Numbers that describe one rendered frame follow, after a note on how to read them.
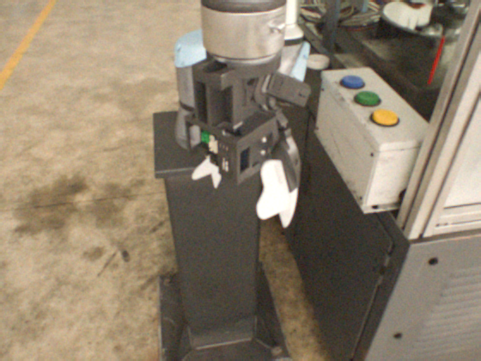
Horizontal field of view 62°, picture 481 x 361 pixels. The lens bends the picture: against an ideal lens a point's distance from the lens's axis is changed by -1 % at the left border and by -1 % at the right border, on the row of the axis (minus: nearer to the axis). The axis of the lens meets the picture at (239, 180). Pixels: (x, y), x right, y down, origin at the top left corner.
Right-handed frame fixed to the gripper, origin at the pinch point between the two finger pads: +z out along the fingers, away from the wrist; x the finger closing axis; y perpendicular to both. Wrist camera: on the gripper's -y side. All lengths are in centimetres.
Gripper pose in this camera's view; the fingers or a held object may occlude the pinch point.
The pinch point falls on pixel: (252, 198)
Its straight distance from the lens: 51.2
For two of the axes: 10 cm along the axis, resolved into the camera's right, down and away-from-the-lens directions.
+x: 7.6, 4.1, -5.0
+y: -6.5, 4.8, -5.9
